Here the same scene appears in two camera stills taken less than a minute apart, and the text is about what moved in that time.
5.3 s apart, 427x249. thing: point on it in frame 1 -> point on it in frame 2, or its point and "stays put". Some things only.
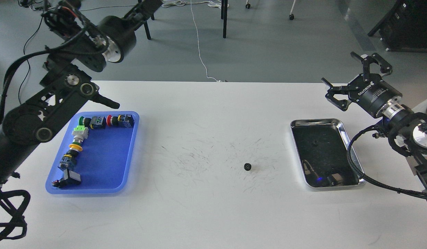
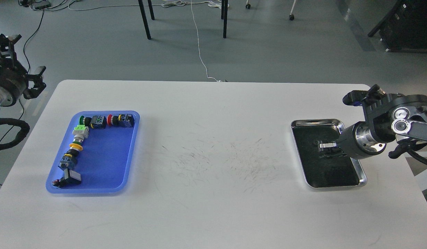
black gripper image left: [121, 37] -> [9, 83]
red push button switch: [124, 120] stays put
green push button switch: [98, 122] stays put
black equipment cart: [409, 26] stays put
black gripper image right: [369, 91] -> [358, 140]
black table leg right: [224, 9] stays put
